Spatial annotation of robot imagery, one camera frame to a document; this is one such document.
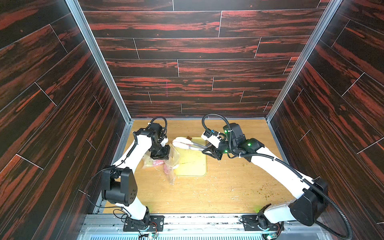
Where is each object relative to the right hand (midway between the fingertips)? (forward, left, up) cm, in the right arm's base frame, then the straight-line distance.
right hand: (207, 146), depth 77 cm
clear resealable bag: (-8, +18, -5) cm, 21 cm away
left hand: (-2, +21, -10) cm, 24 cm away
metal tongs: (0, +11, +2) cm, 12 cm away
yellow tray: (+2, +8, -22) cm, 24 cm away
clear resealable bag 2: (+1, +37, -22) cm, 43 cm away
